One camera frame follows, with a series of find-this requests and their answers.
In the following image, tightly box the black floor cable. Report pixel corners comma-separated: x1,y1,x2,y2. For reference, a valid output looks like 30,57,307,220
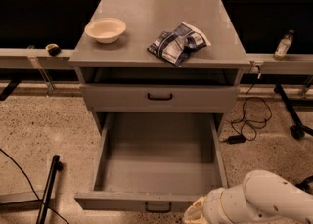
0,148,71,224

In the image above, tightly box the white bowl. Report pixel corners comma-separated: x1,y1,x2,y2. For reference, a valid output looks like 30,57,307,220
84,18,126,44

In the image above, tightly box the black power cable with adapter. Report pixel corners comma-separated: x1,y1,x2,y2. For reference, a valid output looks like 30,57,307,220
222,73,273,145

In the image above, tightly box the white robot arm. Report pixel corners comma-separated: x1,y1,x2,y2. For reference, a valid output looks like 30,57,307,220
183,170,313,224

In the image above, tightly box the grey drawer cabinet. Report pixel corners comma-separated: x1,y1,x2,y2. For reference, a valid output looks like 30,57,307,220
69,0,249,133

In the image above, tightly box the white wall plug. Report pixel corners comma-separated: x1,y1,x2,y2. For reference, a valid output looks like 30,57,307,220
250,61,263,74

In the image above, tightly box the grey drawer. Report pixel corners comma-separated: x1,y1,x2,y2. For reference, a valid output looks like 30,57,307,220
80,84,239,113
75,112,228,213

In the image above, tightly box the small black yellow object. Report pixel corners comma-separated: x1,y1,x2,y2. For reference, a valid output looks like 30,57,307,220
45,43,61,56

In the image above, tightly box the black metal stand leg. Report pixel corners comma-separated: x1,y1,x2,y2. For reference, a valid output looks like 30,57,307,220
36,155,63,224

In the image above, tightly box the white padded gripper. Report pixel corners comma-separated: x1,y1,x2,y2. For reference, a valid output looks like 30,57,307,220
183,197,205,224

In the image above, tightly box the clear plastic bottle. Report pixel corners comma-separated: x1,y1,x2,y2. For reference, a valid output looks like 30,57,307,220
274,29,295,60

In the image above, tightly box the black wheeled stand base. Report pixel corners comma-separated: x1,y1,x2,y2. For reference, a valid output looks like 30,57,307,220
274,83,313,140

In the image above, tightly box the grey metal rail frame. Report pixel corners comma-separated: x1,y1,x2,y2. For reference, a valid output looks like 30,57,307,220
0,48,73,70

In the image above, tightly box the crumpled blue chip bag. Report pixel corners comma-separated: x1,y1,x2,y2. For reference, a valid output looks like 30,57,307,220
147,22,211,67

